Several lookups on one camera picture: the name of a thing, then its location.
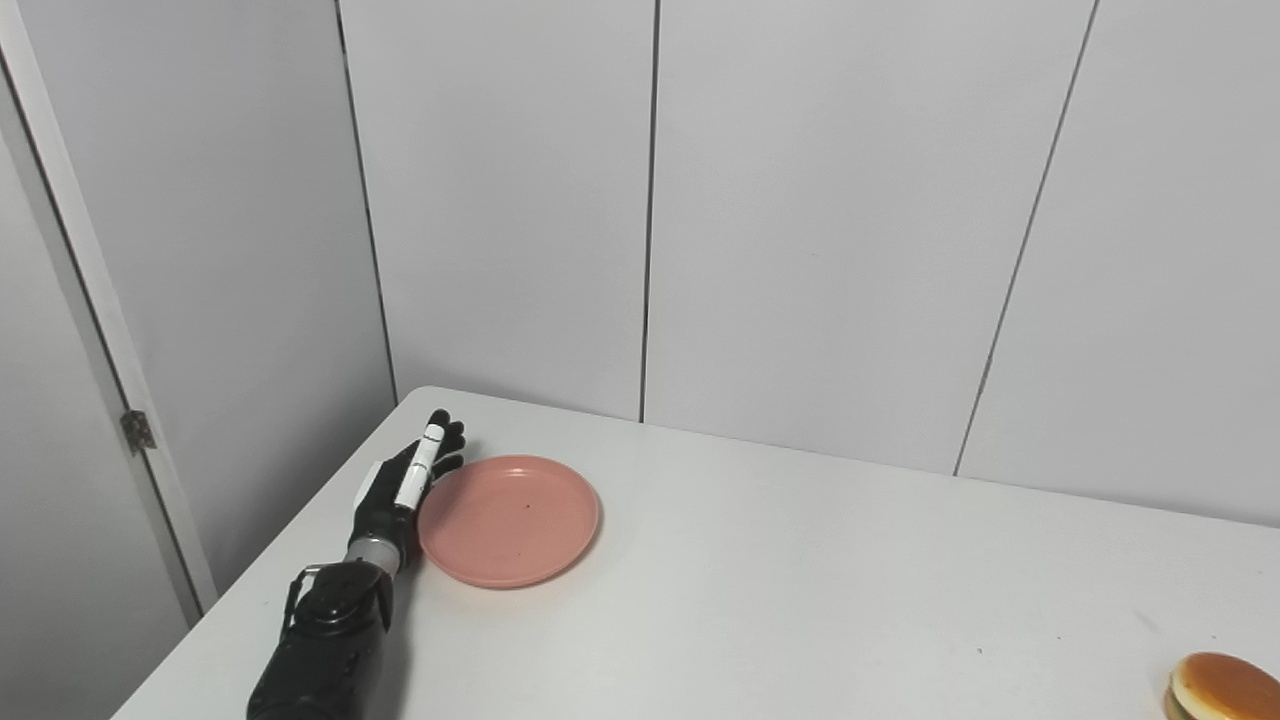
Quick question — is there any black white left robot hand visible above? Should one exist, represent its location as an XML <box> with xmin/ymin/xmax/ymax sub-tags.
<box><xmin>350</xmin><ymin>409</ymin><xmax>467</xmax><ymax>561</ymax></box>

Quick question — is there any pink round plate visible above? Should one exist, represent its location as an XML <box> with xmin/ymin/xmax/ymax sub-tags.
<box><xmin>417</xmin><ymin>455</ymin><xmax>602</xmax><ymax>590</ymax></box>

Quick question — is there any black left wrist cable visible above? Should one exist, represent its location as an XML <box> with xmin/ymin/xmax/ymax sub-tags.
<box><xmin>281</xmin><ymin>565</ymin><xmax>323</xmax><ymax>639</ymax></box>

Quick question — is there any toy hamburger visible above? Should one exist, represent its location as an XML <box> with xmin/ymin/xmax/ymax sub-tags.
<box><xmin>1164</xmin><ymin>652</ymin><xmax>1280</xmax><ymax>720</ymax></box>

